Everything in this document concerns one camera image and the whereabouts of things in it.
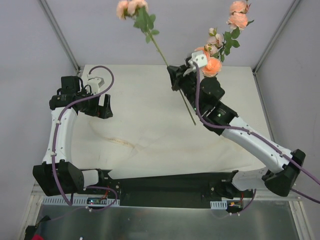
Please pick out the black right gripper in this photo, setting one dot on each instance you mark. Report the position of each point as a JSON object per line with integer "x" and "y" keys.
{"x": 180, "y": 77}

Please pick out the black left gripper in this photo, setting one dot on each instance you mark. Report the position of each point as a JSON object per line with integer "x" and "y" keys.
{"x": 100, "y": 107}

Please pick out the pink flower stem back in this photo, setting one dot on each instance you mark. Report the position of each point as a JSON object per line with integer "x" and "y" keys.
{"x": 137, "y": 10}

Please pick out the pink flower stem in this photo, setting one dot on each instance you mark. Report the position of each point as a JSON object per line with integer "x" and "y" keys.
{"x": 213, "y": 66}
{"x": 237, "y": 22}
{"x": 137, "y": 10}
{"x": 214, "y": 42}

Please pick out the white wrapping paper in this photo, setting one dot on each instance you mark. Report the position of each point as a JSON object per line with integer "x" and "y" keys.
{"x": 184, "y": 150}

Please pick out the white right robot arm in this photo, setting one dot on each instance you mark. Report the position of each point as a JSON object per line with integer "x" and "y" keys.
{"x": 281, "y": 165}

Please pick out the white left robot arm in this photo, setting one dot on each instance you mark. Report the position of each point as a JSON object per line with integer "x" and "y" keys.
{"x": 57, "y": 173}

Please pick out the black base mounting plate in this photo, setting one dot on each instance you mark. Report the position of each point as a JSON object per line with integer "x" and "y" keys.
{"x": 194, "y": 191}

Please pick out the black clamp bottom left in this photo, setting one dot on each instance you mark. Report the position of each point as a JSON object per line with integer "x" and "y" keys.
{"x": 31, "y": 230}

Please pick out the red cloth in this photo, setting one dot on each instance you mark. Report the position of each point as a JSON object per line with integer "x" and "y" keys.
{"x": 37, "y": 237}

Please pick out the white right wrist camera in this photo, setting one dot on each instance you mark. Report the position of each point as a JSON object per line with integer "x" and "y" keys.
{"x": 199, "y": 58}

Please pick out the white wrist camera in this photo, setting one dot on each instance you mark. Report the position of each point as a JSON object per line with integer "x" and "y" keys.
{"x": 95, "y": 84}
{"x": 199, "y": 58}

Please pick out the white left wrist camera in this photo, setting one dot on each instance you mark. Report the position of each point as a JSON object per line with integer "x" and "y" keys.
{"x": 95, "y": 84}

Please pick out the white slotted cable duct left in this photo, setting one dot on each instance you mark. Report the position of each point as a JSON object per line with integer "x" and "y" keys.
{"x": 81, "y": 201}

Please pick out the white slotted cable duct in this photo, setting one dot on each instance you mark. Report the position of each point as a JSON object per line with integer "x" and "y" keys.
{"x": 81, "y": 201}
{"x": 219, "y": 205}

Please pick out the left aluminium frame post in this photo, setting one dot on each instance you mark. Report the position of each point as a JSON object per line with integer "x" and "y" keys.
{"x": 59, "y": 34}

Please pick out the aluminium frame post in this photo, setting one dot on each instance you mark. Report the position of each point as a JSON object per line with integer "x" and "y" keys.
{"x": 59, "y": 34}
{"x": 281, "y": 26}

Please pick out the aluminium front rail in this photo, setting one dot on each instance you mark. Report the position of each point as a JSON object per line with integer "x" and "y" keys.
{"x": 261, "y": 194}

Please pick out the white slotted cable duct right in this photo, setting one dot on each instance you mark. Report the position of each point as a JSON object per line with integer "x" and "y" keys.
{"x": 219, "y": 205}

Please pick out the right aluminium frame post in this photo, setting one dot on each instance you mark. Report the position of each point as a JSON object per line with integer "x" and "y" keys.
{"x": 281, "y": 26}

